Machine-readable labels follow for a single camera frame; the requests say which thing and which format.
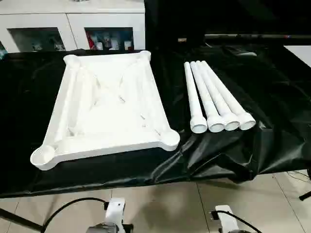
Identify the white plastic table leg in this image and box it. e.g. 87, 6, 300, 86
196, 61, 241, 132
201, 60, 257, 131
184, 62, 208, 134
190, 61, 226, 133

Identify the white plastic table top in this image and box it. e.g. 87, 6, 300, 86
30, 50, 181, 171

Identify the black mat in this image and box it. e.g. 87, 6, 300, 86
0, 46, 311, 199

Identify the white flat panel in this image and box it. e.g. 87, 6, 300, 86
284, 45, 311, 67

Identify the black metal rail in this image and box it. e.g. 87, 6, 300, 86
204, 33, 311, 40

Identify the black stand leg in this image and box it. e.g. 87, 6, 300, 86
0, 208, 44, 233

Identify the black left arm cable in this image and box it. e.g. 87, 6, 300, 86
41, 197, 108, 233

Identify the white glass-door cabinet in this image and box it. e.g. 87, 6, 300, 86
0, 0, 146, 53

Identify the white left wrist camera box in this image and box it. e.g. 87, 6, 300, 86
104, 198, 128, 233

